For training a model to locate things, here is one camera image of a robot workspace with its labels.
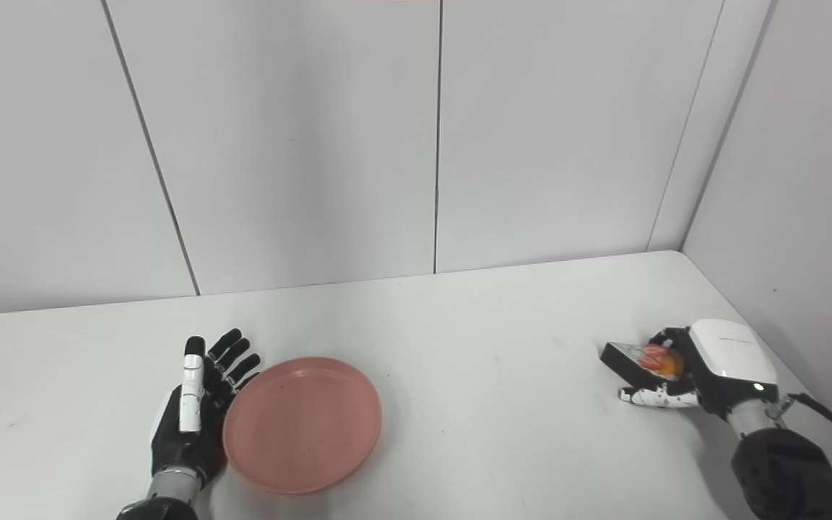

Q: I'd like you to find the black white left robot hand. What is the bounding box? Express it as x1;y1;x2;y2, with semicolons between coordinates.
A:
150;329;263;488

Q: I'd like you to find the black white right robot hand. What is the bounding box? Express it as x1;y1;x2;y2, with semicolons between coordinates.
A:
618;318;779;420

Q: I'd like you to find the chocolate cake slice with fruit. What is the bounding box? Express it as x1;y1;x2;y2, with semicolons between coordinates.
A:
600;342;684;387

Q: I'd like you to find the pink round plate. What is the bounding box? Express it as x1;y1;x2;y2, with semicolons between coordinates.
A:
222;356;383;495

